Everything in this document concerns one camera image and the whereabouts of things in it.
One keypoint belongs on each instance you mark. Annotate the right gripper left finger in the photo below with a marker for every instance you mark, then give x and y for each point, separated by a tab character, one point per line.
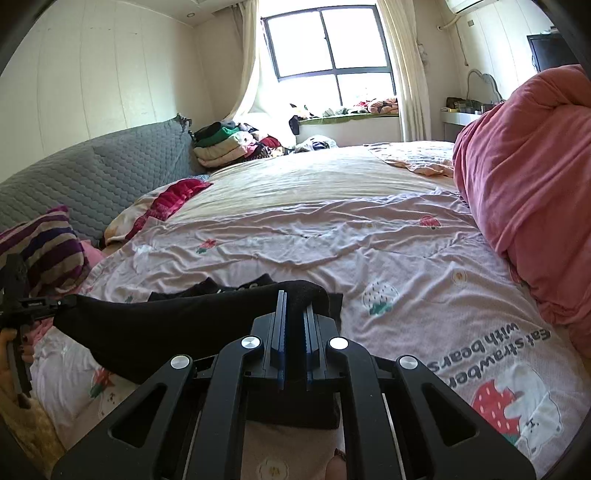
188	420

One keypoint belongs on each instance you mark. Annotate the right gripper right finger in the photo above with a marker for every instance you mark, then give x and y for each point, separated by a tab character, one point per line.
399	420

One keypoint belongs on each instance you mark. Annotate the black IKISS sweatshirt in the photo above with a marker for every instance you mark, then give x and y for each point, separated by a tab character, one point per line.
133	340

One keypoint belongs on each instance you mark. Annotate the stack of folded clothes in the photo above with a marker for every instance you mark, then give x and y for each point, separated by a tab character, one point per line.
225	143

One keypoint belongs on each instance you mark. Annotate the person's left hand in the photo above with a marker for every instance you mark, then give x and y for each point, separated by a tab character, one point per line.
15	345

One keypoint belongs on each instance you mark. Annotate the person's right hand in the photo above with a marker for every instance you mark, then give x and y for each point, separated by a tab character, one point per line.
336	468

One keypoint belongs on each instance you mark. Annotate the purple striped pillow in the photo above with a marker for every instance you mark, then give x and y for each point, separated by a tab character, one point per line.
52	251

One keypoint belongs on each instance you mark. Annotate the grey quilted headboard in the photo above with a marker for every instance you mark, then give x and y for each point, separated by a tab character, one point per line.
99	178

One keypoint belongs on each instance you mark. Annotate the red and cream pillow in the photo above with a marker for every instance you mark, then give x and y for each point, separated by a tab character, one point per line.
159	204

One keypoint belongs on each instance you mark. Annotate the pink strawberry print quilt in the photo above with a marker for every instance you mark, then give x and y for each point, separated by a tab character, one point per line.
415	274

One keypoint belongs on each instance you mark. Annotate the pink rolled blanket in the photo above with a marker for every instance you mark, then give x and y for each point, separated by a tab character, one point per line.
524	170

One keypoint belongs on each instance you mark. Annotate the window sill clutter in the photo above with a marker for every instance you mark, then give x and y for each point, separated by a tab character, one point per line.
365	109

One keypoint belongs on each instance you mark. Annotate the cream curtain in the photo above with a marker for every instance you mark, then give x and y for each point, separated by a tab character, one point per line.
399	22

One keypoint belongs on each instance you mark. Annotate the white side desk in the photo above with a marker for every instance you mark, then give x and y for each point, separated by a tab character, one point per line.
482	95

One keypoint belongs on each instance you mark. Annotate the black framed window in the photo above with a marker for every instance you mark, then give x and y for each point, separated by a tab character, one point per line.
330	56

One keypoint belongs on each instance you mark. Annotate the black monitor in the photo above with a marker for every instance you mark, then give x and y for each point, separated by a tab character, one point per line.
550	50

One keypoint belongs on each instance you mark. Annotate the white air conditioner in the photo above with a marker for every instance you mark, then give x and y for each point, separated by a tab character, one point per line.
458	7

